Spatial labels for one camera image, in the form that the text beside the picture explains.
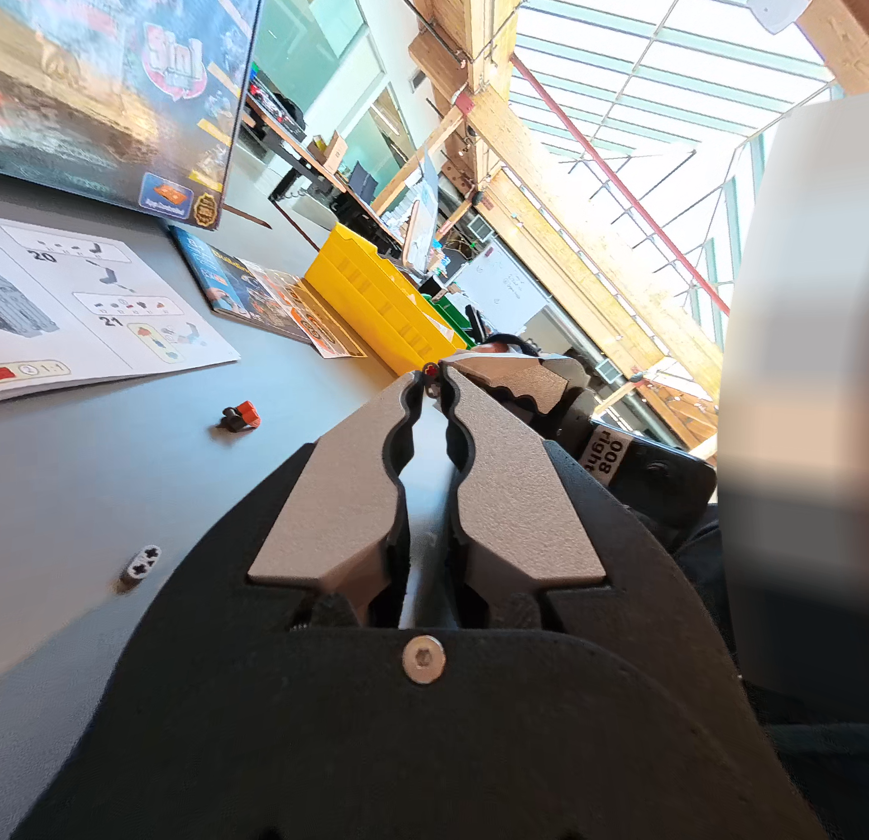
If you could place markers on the wooden framed display board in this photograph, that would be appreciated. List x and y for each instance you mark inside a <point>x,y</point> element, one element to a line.
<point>421,222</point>

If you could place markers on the orange and black toy piece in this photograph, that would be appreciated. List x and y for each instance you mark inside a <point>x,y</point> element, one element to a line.
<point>241,415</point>

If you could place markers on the blue robot kit box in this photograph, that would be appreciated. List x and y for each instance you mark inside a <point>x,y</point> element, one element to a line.
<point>102,72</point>

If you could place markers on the brown cardboard box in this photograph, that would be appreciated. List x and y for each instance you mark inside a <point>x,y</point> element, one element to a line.
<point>332,150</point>

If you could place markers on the blue robot cover booklet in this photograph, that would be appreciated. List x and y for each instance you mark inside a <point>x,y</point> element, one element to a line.
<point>217,283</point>

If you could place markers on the yellow plastic bin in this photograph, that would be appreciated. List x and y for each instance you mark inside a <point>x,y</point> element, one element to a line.
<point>380,296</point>

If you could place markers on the person's black clothing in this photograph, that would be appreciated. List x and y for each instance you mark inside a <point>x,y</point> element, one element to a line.
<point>801,772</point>

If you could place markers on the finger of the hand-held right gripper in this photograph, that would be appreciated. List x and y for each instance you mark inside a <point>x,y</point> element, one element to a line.
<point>489,362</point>
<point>529,388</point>

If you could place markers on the open white instruction booklet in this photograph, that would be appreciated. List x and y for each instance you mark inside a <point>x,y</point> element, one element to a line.
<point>102,310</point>

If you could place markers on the orange sticker sheet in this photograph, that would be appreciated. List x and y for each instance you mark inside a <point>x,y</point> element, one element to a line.
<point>319,324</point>

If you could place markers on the green plastic bin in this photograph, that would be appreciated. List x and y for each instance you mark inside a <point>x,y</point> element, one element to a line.
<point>451,313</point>

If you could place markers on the background wooden desk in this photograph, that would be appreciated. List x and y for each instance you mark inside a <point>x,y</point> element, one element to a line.
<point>292,144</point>

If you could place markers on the grey two-hole connector brick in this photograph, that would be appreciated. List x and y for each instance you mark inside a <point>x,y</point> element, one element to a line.
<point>432,386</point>
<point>141,568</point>

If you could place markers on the grey desk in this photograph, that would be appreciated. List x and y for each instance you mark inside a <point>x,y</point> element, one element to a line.
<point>136,480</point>

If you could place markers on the whiteboard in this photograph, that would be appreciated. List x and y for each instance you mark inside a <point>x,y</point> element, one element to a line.
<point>502,286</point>

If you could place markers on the person's right hand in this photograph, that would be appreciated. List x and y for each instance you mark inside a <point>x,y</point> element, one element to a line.
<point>495,344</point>

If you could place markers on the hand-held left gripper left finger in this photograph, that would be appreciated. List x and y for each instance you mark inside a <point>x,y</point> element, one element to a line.
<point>326,514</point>

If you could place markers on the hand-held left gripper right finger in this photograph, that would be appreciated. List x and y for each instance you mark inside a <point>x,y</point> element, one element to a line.
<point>523,514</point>

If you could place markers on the red ceiling pipe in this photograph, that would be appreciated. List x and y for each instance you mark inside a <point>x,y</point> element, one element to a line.
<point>611,181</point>

